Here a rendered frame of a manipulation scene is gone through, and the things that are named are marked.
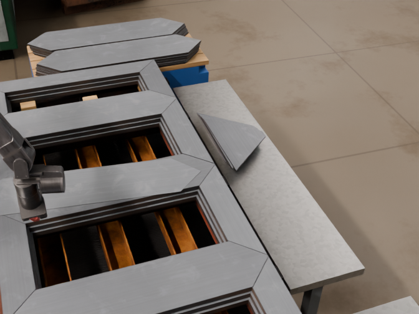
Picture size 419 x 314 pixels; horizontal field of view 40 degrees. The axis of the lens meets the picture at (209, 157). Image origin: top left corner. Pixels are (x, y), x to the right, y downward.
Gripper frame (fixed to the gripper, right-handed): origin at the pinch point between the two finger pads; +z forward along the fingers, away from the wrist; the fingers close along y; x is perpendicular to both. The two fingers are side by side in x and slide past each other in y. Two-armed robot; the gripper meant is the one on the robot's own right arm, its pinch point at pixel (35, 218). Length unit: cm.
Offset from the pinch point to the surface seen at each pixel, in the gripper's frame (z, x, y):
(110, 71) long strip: 31, -40, 86
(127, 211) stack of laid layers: 14.5, -27.3, 4.5
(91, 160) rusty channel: 40, -23, 48
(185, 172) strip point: 14, -50, 14
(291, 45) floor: 153, -208, 208
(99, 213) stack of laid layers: 13.0, -18.5, 5.3
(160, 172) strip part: 14.2, -41.8, 16.3
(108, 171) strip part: 15.3, -25.2, 22.6
